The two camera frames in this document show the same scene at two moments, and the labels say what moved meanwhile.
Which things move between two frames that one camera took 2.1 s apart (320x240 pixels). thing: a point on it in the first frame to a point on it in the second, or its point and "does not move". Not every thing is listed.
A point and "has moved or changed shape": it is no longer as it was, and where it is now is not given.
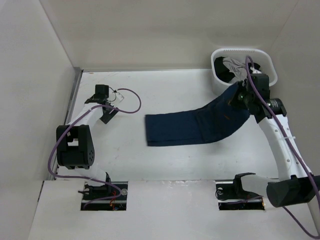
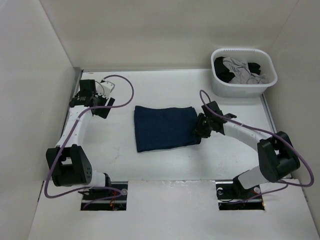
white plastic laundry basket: [239, 55] does not move
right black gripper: [241, 86] to [198, 126]
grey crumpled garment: [238, 69] does not move
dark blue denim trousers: [210, 124] has moved or changed shape
